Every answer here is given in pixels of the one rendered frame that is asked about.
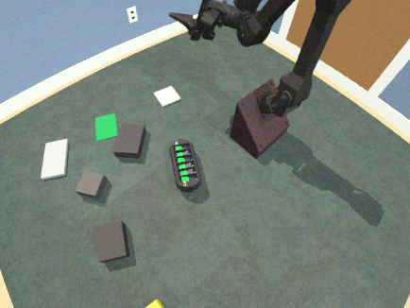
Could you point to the yellow rectangular block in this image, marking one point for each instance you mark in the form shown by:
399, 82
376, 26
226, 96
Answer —
155, 304

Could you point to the white flat rectangular block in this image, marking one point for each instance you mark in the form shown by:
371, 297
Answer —
54, 159

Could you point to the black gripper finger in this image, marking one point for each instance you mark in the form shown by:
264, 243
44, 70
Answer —
184, 19

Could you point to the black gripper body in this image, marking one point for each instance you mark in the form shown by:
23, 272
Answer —
195, 35

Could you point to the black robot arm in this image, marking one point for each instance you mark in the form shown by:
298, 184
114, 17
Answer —
254, 26

